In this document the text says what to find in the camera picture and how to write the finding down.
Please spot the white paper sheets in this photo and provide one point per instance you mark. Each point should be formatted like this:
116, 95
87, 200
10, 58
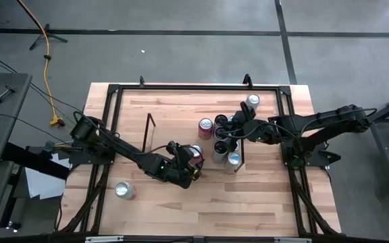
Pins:
42, 184

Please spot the white can with black lid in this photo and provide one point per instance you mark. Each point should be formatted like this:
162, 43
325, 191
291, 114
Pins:
219, 147
219, 132

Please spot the orange white can silver lid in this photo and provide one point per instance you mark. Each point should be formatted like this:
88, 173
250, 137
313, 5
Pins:
253, 100

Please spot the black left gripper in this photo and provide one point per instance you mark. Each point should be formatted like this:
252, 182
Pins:
181, 173

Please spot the silver blue energy drink can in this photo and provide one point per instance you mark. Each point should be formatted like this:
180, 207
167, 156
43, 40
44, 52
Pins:
230, 118
234, 158

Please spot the black table clamp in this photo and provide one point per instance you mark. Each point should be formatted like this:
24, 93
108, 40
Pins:
247, 81
142, 81

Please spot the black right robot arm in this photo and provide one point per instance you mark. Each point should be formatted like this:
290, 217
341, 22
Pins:
333, 121

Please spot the red white can silver lid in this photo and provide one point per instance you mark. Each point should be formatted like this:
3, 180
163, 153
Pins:
124, 190
196, 150

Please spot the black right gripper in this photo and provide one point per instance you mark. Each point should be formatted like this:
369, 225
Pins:
260, 131

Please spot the metal caster wheel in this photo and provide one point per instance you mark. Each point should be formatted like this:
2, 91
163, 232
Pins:
13, 225

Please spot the black aluminium table frame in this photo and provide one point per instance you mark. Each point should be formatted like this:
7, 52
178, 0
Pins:
198, 87

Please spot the silver metal bracket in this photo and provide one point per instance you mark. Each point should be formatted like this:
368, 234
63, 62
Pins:
292, 240
103, 239

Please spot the black diagonal beam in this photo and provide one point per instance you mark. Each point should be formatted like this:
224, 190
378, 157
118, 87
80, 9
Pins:
35, 162

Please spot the black tripod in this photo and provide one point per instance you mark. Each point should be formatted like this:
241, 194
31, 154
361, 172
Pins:
47, 33

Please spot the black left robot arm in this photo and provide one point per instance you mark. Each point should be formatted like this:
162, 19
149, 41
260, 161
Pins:
120, 148

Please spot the grey side desk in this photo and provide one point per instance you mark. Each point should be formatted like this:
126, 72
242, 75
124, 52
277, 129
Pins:
10, 111

